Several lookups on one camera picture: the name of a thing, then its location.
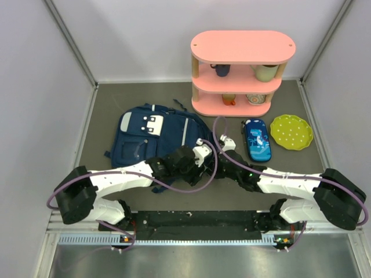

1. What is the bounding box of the blue dinosaur pencil case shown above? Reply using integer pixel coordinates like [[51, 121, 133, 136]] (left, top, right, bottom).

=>
[[242, 118, 272, 163]]

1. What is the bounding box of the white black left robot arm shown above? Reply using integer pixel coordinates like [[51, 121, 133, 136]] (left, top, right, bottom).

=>
[[54, 144, 212, 230]]

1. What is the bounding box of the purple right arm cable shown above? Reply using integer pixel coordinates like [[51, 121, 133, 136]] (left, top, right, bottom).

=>
[[212, 115, 368, 252]]

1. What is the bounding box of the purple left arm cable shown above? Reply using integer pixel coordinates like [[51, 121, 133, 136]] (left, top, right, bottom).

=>
[[46, 138, 219, 253]]

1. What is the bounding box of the dark blue mug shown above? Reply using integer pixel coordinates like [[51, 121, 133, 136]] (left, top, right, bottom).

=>
[[210, 64, 231, 77]]

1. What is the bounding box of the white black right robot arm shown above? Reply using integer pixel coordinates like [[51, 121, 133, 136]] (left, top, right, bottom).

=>
[[218, 150, 366, 231]]

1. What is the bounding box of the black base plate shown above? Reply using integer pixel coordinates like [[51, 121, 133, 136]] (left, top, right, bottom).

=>
[[116, 210, 292, 240]]

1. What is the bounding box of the green polka dot plate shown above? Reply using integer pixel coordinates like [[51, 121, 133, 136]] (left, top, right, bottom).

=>
[[270, 114, 314, 151]]

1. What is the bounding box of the aluminium frame rail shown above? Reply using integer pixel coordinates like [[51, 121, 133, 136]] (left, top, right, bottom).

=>
[[46, 210, 364, 247]]

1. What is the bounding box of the navy blue backpack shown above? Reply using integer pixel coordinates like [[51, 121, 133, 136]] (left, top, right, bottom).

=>
[[104, 104, 218, 193]]

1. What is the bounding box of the pale green mug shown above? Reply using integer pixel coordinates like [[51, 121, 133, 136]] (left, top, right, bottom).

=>
[[250, 65, 279, 82]]

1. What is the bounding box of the pink three-tier shelf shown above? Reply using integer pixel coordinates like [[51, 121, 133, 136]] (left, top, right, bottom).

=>
[[190, 30, 296, 117]]

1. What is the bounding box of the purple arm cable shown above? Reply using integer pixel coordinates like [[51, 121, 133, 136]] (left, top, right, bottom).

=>
[[46, 138, 219, 253], [212, 115, 368, 252]]

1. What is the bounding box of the patterned flower-shaped bowl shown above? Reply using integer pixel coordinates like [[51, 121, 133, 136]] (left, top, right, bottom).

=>
[[246, 94, 266, 105]]

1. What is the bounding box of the orange cup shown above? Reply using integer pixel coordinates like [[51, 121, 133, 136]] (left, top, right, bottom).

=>
[[221, 94, 235, 105]]

